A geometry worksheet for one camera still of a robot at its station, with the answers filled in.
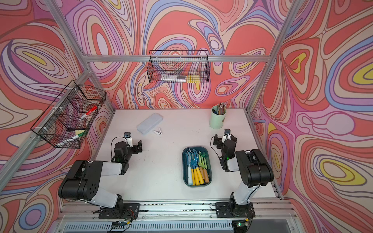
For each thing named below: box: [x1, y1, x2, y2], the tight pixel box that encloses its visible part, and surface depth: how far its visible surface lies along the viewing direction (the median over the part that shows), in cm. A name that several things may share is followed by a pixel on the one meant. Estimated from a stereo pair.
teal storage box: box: [182, 146, 213, 188], surface depth 87 cm
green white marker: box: [56, 129, 86, 147], surface depth 73 cm
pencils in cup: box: [211, 100, 229, 116], surface depth 101 cm
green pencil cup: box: [209, 104, 227, 130], surface depth 105 cm
